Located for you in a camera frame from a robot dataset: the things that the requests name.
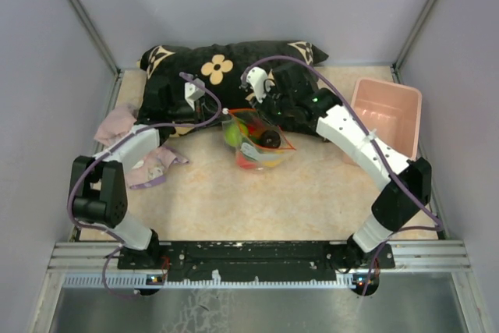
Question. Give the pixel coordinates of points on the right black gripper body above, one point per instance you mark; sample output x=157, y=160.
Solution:
x=275, y=107

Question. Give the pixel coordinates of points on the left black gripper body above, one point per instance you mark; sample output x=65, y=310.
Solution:
x=181, y=111

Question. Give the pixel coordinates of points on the dark mangosteen toy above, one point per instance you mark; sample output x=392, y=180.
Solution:
x=270, y=139

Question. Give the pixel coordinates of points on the red yellow toy mango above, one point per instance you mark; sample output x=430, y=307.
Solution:
x=256, y=128

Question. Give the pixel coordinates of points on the clear zip bag orange zipper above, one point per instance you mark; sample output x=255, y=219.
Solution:
x=257, y=144

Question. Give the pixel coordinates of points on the yellow toy lemon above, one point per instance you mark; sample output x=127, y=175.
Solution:
x=271, y=163

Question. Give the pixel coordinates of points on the light green toy fruit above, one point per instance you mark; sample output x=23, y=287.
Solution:
x=234, y=132

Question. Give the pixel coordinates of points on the red toy apple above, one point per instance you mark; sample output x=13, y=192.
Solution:
x=244, y=162

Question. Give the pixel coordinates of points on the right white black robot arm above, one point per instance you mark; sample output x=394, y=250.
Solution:
x=404, y=184

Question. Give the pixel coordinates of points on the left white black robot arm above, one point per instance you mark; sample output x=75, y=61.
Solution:
x=98, y=199

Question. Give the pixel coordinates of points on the black floral pillow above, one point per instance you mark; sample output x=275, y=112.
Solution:
x=220, y=67

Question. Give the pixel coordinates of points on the pink purple cloth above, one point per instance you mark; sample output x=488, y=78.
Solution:
x=144, y=161

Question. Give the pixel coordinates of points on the pink plastic bin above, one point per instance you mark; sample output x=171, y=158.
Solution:
x=392, y=110

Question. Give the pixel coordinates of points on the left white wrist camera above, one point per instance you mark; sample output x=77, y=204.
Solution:
x=193, y=91

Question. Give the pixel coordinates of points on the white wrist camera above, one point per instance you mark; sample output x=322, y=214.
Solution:
x=193, y=91
x=257, y=83

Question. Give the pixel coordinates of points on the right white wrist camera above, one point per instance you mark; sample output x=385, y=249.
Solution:
x=257, y=83

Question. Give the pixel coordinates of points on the left aluminium corner post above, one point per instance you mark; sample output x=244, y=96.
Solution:
x=95, y=36

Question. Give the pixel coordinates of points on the aluminium corner post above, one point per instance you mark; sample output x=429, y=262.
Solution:
x=95, y=36
x=414, y=33

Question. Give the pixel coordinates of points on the right aluminium corner post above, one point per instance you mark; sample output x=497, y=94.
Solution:
x=414, y=33

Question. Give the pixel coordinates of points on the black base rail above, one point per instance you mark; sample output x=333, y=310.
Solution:
x=271, y=262

